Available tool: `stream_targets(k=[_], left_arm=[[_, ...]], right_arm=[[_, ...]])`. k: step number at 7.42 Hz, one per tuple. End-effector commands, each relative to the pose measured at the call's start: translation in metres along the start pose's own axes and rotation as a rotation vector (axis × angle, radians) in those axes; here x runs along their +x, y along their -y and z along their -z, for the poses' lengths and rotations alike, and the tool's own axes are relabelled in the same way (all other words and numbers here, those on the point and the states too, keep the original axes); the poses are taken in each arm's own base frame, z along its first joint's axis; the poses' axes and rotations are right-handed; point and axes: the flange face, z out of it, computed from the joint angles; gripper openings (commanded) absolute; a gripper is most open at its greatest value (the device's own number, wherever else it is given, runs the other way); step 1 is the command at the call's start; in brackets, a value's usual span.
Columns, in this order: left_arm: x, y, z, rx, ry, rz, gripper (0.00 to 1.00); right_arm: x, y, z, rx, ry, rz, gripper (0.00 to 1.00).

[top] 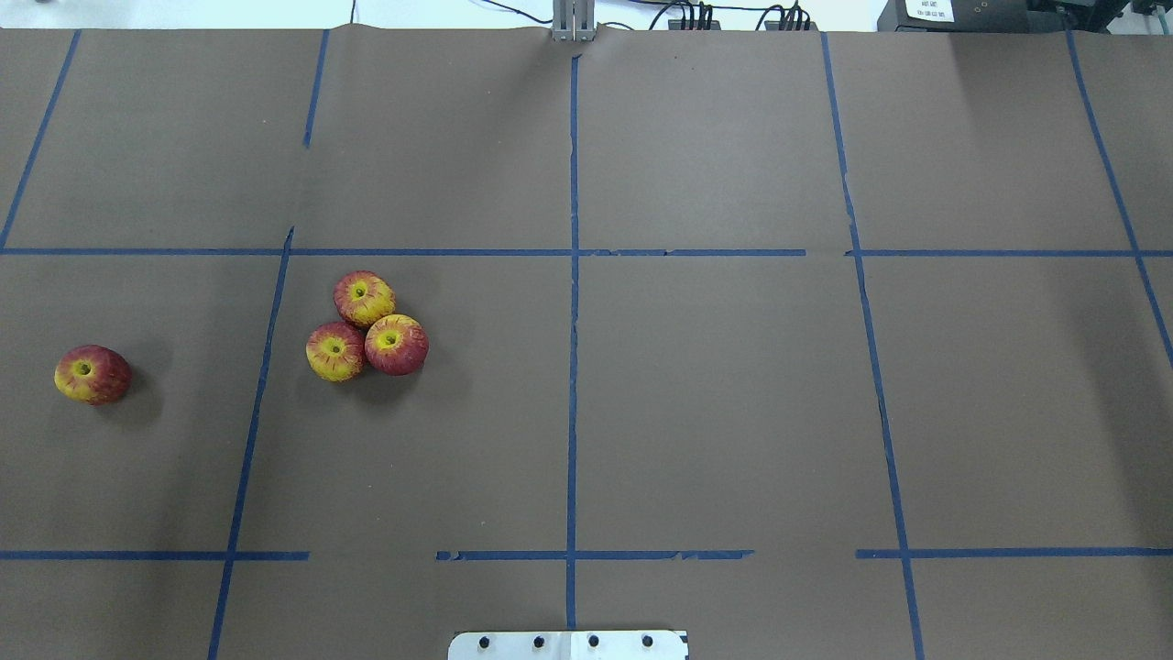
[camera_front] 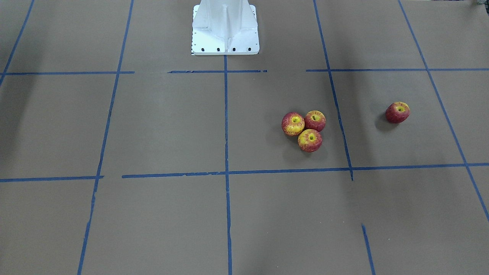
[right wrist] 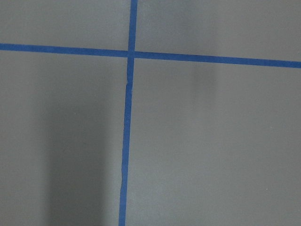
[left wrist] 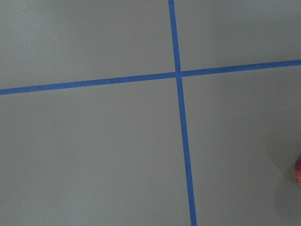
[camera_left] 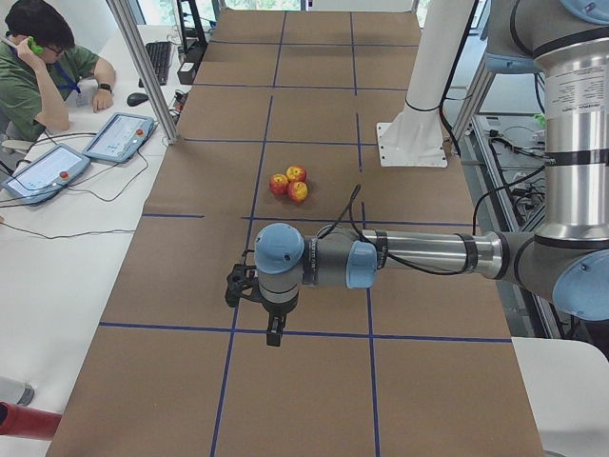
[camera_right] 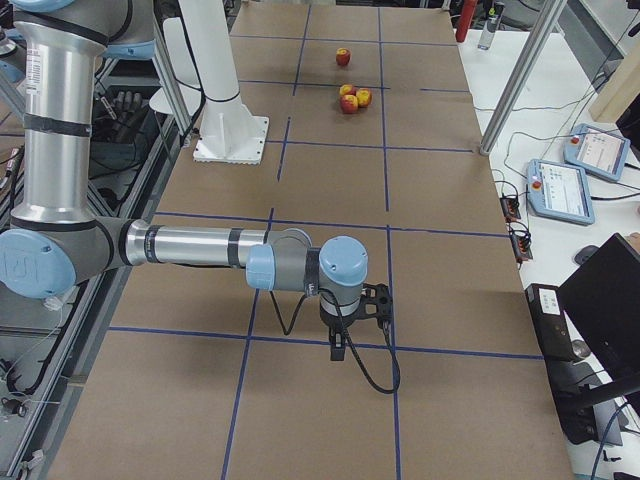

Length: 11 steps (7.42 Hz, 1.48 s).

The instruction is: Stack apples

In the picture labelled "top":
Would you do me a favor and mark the lone red yellow apple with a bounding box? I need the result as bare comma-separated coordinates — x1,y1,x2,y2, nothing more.
53,343,133,406

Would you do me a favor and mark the right clustered red yellow apple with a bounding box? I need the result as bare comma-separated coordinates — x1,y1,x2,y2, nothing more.
364,313,429,377

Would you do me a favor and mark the clustered red yellow apple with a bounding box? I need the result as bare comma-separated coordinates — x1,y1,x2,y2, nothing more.
334,270,396,329
305,322,367,383
364,313,429,377

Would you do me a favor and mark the top clustered red yellow apple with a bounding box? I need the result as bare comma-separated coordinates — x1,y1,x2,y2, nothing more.
334,270,396,329

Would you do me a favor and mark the brown paper table cover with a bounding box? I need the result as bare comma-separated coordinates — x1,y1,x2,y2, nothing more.
4,25,1169,659

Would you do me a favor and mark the left clustered red yellow apple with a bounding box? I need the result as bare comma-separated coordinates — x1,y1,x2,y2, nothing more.
305,322,367,383

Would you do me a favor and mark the white metal mounting plate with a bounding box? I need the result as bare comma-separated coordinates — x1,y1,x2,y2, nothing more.
447,630,690,659

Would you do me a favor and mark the black connector block left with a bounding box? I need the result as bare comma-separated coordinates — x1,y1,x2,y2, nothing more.
667,4,721,32

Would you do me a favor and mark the black connector block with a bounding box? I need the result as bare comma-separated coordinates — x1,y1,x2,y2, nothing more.
667,4,721,32
755,4,818,32

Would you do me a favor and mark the black connector block right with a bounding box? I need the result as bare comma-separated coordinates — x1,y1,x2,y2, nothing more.
755,4,818,32

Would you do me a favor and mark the black device with label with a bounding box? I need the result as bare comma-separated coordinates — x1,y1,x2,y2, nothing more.
876,1,1065,34

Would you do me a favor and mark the black cable at top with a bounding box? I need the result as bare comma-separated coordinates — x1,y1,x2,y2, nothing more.
477,0,554,26

